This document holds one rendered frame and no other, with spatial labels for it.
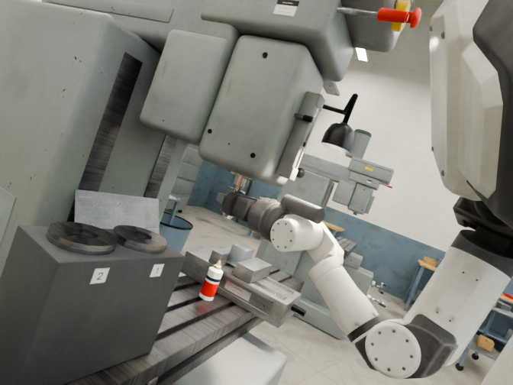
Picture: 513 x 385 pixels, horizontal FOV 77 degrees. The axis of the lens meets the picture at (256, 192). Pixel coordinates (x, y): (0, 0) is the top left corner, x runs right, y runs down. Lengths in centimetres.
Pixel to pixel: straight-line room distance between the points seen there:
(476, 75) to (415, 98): 737
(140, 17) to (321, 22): 52
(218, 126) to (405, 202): 662
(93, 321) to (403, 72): 772
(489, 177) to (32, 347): 53
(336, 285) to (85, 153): 70
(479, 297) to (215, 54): 70
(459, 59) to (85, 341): 57
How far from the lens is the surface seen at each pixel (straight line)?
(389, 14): 74
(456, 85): 41
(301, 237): 63
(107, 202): 103
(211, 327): 81
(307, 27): 76
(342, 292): 62
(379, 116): 762
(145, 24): 103
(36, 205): 96
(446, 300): 59
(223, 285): 98
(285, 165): 77
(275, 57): 77
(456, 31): 41
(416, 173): 733
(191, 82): 83
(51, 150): 94
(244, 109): 76
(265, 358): 95
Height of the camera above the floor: 133
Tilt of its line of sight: 3 degrees down
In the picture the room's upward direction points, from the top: 21 degrees clockwise
